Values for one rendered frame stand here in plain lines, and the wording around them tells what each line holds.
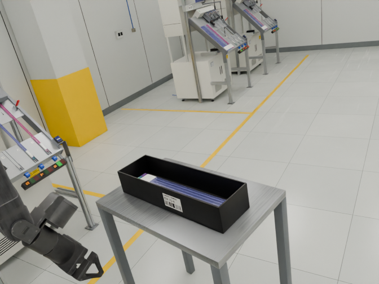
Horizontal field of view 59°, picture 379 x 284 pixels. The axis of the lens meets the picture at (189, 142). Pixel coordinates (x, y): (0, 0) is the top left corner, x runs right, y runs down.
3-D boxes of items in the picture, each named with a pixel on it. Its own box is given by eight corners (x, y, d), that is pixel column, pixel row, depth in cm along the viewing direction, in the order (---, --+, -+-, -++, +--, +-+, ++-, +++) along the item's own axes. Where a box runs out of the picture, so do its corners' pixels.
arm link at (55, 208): (-8, 219, 71) (7, 233, 65) (29, 174, 75) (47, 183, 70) (35, 242, 79) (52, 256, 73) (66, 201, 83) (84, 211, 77)
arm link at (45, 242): (13, 238, 73) (24, 248, 69) (35, 211, 76) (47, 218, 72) (38, 251, 78) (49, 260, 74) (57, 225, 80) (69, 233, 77)
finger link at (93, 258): (98, 254, 88) (74, 239, 82) (115, 265, 83) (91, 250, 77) (83, 279, 85) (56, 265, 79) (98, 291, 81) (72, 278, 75)
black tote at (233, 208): (123, 192, 155) (117, 171, 150) (150, 174, 166) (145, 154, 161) (223, 234, 117) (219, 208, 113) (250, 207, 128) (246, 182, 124)
